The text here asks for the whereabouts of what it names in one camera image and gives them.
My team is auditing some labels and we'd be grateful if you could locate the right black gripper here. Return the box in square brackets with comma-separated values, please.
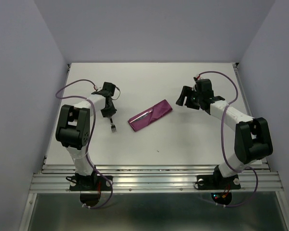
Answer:
[175, 86, 202, 109]

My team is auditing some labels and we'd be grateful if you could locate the purple cloth napkin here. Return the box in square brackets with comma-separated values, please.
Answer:
[128, 99, 172, 132]

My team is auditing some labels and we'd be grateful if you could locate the pink handled knife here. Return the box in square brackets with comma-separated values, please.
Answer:
[131, 109, 153, 123]

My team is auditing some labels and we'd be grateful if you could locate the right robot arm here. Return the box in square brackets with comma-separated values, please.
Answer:
[176, 79, 273, 190]

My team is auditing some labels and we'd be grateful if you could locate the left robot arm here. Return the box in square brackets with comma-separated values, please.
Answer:
[55, 82, 119, 191]

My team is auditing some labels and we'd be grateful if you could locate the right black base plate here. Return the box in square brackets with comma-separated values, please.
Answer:
[194, 175, 241, 191]

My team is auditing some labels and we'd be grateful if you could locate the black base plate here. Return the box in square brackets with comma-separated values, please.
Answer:
[66, 174, 111, 192]
[194, 175, 241, 191]

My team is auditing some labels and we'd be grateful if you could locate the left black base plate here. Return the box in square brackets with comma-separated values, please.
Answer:
[66, 174, 111, 192]

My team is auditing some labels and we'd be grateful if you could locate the aluminium rail frame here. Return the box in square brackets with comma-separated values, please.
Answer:
[20, 63, 289, 231]

